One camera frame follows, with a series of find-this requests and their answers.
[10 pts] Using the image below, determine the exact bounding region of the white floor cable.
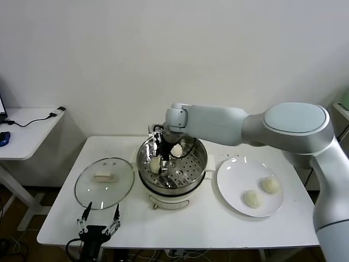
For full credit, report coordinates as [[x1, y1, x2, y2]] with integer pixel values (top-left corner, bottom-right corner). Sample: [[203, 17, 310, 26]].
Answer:
[[10, 236, 28, 254]]

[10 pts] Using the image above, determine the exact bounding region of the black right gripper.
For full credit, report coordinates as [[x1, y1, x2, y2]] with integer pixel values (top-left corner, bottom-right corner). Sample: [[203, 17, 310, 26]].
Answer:
[[159, 133, 172, 174]]

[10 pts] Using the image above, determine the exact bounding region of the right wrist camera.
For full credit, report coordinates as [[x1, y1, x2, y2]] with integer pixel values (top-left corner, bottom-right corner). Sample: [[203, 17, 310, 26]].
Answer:
[[148, 124, 164, 147]]

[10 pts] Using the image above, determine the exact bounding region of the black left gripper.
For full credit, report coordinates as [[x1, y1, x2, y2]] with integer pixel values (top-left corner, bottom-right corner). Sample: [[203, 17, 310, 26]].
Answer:
[[76, 201, 122, 258]]

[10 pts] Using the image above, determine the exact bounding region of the cream electric cooking pot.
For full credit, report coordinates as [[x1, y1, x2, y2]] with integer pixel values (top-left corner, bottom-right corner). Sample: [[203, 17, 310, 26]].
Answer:
[[128, 147, 216, 211]]

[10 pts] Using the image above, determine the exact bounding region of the stainless steel steamer basket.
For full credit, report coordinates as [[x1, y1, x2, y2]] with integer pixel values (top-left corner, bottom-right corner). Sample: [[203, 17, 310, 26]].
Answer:
[[136, 131, 208, 190]]

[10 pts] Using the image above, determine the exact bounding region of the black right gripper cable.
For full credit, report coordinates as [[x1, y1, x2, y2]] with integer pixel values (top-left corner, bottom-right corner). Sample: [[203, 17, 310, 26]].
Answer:
[[178, 136, 198, 159]]

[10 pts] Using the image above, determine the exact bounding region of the thin black desk cable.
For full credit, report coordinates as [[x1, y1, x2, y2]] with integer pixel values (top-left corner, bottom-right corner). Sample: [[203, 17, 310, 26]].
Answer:
[[5, 113, 55, 128]]

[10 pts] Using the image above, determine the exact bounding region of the white power strip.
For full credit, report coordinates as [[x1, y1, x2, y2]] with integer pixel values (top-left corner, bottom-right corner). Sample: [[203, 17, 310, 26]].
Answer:
[[165, 249, 191, 259]]

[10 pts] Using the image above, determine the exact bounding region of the black laptop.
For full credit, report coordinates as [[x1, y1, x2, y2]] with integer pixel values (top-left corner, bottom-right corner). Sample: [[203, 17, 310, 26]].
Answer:
[[0, 94, 8, 123]]

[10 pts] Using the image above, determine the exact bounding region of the round glass pot lid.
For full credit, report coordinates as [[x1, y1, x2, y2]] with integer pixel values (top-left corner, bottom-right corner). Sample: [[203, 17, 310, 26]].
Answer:
[[75, 157, 135, 210]]

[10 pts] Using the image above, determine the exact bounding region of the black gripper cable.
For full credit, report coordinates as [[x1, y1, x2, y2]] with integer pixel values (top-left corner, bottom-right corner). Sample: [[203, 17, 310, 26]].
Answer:
[[178, 136, 198, 159], [65, 237, 84, 260]]

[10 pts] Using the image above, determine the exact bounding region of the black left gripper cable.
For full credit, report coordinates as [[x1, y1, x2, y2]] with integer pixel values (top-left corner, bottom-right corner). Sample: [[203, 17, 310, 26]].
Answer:
[[65, 237, 84, 260]]

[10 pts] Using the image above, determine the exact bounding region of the black and white adapter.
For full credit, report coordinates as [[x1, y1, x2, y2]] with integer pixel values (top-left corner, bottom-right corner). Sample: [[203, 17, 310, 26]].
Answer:
[[49, 107, 67, 118]]

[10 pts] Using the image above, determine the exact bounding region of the white round plate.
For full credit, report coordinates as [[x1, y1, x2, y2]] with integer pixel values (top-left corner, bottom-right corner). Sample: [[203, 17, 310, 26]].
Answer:
[[216, 157, 284, 218]]

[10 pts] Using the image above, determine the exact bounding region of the white side table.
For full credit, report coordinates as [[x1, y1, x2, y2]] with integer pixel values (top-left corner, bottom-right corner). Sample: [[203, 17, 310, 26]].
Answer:
[[0, 108, 66, 233]]

